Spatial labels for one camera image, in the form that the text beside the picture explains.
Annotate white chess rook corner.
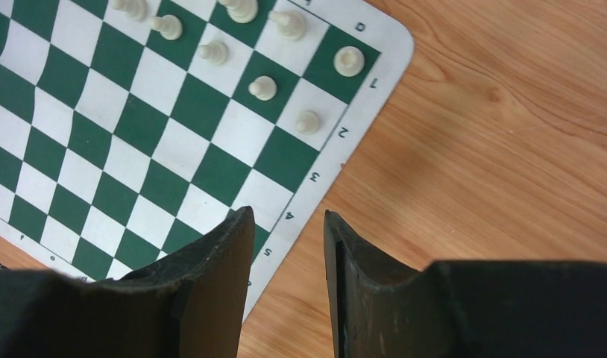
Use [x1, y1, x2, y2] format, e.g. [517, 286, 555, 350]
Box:
[333, 46, 365, 77]

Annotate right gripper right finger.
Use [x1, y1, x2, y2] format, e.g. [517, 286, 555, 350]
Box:
[324, 211, 607, 357]

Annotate green white chess mat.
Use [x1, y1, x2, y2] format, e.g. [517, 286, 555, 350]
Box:
[0, 1, 415, 310]

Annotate white chess bishop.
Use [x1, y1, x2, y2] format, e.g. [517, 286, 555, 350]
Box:
[218, 0, 259, 24]

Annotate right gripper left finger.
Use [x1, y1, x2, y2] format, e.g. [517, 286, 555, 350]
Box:
[0, 206, 255, 357]

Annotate white chess knight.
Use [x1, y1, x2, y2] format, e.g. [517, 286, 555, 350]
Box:
[268, 10, 306, 41]

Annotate white chess pawn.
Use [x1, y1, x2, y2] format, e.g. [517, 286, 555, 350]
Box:
[248, 75, 277, 101]
[295, 110, 320, 134]
[198, 40, 228, 66]

